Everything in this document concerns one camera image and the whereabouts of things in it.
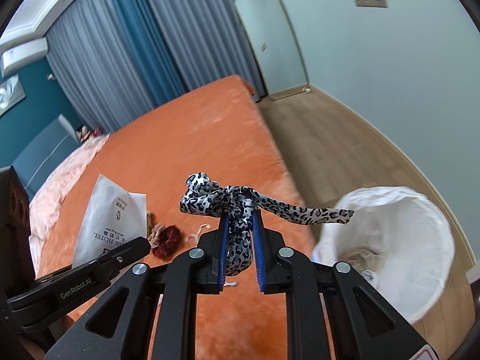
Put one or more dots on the white hotel paper bag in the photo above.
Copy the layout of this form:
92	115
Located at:
113	217

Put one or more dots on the stuffed toy by headboard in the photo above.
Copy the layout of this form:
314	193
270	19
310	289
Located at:
85	134

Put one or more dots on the pink patterned bedsheet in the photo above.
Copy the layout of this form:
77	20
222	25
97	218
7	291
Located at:
47	203

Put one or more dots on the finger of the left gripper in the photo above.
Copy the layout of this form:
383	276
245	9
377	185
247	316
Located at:
100	270

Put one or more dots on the white air conditioner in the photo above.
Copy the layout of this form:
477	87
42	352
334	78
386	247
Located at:
20	56

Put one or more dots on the beige mesh netting trash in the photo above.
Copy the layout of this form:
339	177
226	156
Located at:
363	259

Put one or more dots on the gold framed standing mirror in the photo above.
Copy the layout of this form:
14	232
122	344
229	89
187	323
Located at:
274	44

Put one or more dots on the orange bed blanket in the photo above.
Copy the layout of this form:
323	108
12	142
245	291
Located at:
216	129

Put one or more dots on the white sock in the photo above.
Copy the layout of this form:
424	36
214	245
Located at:
371	277

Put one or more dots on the framed wall picture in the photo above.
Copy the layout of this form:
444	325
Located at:
11	93

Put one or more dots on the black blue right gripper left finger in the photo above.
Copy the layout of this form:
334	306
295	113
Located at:
150	312

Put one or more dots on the dark red scrunchie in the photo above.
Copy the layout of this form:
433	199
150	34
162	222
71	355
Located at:
168	242

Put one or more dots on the leopard print fabric strip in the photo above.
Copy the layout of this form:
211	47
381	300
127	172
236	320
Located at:
206	197

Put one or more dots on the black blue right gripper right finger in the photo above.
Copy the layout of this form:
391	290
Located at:
332	312

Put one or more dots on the grey blue curtains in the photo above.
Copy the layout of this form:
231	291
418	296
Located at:
116	60

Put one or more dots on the blue padded headboard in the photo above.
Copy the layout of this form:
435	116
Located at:
44	153

